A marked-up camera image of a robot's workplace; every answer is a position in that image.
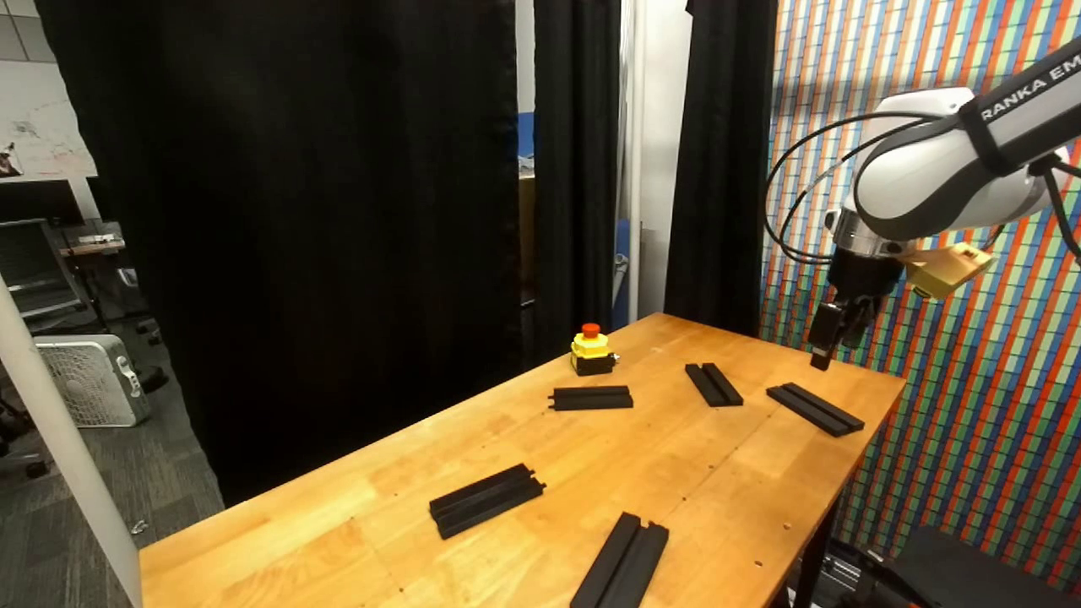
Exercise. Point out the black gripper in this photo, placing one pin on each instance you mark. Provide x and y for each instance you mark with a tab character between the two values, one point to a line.
867	278

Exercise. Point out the black grooved plastic rail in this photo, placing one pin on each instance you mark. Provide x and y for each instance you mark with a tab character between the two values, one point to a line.
713	383
620	562
815	410
593	397
484	501

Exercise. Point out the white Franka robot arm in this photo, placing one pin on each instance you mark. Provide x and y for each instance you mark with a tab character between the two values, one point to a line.
935	169

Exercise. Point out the yellow emergency stop button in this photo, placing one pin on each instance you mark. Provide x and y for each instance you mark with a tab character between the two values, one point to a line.
593	348

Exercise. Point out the black padded seat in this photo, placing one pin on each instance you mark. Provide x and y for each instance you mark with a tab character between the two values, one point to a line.
980	570

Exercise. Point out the black curtain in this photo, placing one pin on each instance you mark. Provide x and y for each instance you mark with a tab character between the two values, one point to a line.
293	224
576	113
720	68

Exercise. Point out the white perforated computer case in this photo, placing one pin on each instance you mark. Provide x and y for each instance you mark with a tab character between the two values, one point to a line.
95	379

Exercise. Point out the flat gray device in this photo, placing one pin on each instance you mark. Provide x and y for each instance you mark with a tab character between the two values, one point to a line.
95	237

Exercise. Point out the white slanted board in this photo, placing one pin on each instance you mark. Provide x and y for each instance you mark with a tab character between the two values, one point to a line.
57	442

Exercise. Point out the white desk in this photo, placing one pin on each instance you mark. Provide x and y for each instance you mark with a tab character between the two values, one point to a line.
39	118

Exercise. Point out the gold camera box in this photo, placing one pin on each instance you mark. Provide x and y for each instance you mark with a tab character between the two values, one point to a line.
948	270

